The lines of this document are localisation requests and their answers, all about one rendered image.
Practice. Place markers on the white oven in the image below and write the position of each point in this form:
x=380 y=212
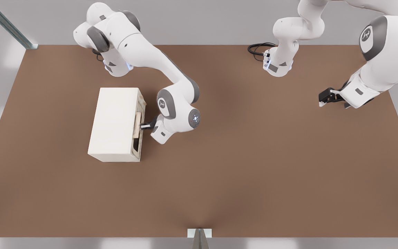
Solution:
x=114 y=122

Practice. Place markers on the silver frame post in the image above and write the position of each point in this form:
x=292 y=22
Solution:
x=9 y=24
x=199 y=238

